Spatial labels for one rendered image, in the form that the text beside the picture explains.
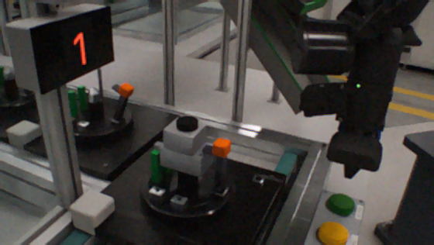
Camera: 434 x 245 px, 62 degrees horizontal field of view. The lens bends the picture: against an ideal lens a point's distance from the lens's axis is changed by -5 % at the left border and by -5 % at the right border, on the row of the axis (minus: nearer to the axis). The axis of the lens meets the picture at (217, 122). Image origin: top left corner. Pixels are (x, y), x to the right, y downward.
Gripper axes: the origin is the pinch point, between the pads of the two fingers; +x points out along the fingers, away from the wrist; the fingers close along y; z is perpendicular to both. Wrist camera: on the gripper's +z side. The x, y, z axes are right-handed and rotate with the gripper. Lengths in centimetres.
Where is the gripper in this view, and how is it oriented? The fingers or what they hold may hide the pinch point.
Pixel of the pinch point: (353, 157)
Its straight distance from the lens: 56.0
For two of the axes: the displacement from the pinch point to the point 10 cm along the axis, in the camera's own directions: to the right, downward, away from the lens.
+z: -9.1, -2.2, 3.5
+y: -4.1, 4.2, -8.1
